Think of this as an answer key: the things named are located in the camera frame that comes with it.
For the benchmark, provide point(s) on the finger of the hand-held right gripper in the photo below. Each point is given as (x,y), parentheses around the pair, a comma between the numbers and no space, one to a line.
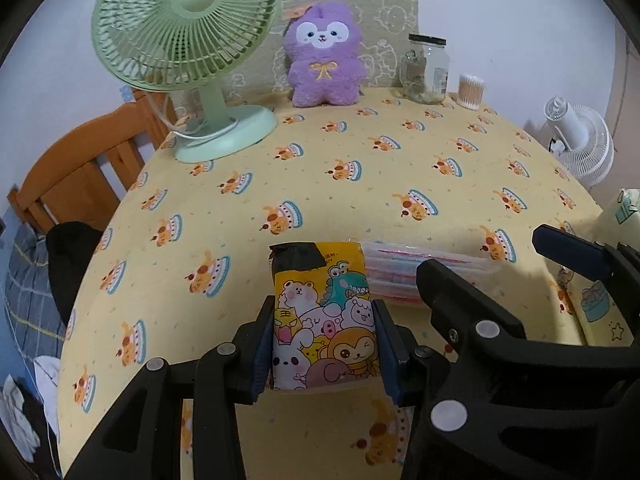
(450,290)
(575,257)

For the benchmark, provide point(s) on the purple plush toy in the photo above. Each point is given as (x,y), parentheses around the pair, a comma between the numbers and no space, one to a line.
(322,60)

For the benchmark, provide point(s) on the cotton swab container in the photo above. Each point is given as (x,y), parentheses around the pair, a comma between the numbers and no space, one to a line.
(470,92)

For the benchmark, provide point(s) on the green desk fan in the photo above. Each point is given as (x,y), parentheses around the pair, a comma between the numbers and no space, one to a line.
(185,25)

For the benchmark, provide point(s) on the wooden chair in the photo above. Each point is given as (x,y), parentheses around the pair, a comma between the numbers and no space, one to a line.
(85,160)

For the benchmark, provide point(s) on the cartoon animal tissue pack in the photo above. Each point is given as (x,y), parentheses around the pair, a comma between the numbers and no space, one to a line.
(322,310)

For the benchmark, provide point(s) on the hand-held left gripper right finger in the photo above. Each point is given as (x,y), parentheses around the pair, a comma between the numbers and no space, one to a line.
(387,355)

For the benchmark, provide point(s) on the small blue wall sticker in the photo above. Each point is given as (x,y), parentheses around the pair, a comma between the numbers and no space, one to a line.
(124,92)

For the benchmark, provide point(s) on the white cloth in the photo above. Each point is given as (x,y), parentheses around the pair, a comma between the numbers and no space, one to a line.
(15,410)
(50,377)

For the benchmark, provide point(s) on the yellow printed tablecloth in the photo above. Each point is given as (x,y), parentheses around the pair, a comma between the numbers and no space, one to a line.
(350,190)

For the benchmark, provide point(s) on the glass jar with black lid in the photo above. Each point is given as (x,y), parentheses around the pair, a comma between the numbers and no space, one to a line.
(425,72)

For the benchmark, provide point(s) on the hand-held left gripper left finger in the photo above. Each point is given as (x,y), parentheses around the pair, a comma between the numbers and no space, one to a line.
(261,355)

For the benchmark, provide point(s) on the blue plaid bedding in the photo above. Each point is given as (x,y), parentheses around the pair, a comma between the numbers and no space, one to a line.
(27,285)

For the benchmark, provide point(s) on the clear plastic packet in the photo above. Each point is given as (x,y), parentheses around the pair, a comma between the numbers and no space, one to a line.
(395,270)

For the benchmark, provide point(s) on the patterned cushion behind plush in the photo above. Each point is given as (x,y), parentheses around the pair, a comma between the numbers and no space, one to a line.
(390,10)

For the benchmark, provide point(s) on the white standing fan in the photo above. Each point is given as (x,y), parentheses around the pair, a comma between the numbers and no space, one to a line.
(585,140)

